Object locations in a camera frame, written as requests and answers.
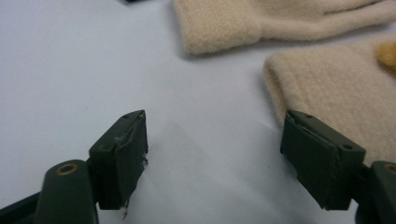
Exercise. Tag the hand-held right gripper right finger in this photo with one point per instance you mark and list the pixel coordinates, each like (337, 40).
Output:
(317, 161)

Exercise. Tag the beige knit glove orange fingers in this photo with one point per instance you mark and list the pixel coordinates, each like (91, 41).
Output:
(336, 90)
(236, 21)

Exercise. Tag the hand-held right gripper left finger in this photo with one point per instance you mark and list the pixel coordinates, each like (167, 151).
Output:
(123, 161)

